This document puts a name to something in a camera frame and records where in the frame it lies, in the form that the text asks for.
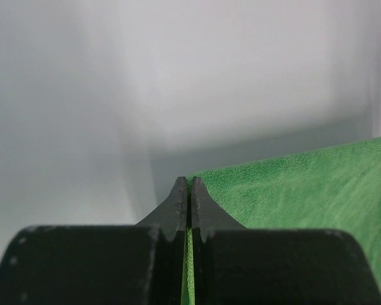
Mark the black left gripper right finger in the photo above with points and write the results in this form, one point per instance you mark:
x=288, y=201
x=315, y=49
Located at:
x=237, y=265

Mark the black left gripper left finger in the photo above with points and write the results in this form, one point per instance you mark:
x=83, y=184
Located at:
x=116, y=264

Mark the green microfibre towel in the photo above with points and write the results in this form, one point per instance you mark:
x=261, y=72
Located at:
x=335, y=187

